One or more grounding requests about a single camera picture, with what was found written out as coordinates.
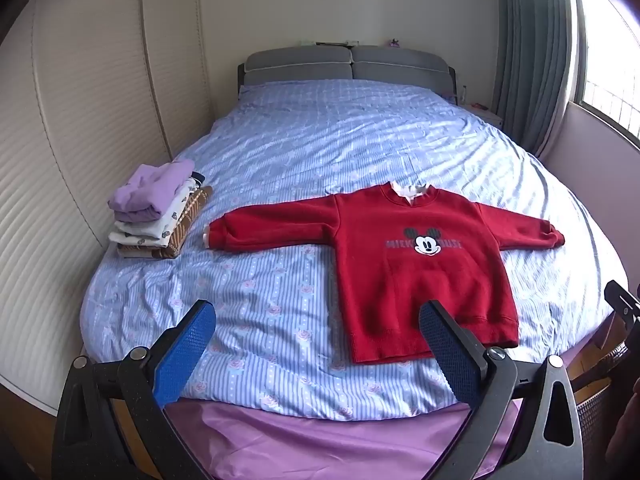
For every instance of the folded white printed garment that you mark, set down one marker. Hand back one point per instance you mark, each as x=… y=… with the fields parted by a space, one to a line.
x=150 y=230

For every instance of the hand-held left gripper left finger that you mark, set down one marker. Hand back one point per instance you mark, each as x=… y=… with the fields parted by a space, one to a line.
x=185 y=355

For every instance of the blue striped floral duvet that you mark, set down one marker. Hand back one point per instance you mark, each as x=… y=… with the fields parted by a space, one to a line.
x=300 y=160

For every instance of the grey padded headboard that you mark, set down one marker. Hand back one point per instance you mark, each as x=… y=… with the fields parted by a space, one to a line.
x=310 y=67

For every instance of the purple satin bed sheet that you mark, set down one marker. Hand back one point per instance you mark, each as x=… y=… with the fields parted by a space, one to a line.
x=325 y=445

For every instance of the stack of folded clothes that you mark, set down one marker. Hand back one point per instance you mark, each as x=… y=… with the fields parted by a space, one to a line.
x=185 y=225

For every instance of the grey-blue curtain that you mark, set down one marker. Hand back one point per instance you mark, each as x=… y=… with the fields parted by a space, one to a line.
x=535 y=60

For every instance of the small dark purple item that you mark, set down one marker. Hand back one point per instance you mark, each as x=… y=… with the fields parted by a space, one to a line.
x=396 y=42

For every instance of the folded purple garment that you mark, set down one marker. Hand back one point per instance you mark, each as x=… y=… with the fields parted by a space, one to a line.
x=150 y=190

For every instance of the white nightstand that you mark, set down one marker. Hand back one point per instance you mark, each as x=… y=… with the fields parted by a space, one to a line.
x=487 y=117

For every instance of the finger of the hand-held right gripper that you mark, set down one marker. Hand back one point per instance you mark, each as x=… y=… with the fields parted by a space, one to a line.
x=625 y=310

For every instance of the window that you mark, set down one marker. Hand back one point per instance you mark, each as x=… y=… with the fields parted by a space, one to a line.
x=610 y=60

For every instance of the red cartoon print sweater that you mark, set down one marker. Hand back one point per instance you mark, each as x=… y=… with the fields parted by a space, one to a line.
x=400 y=285

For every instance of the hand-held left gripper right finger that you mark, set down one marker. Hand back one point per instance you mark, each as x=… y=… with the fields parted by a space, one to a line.
x=450 y=355

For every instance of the white ribbed wardrobe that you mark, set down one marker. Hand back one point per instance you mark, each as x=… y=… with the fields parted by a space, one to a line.
x=75 y=160

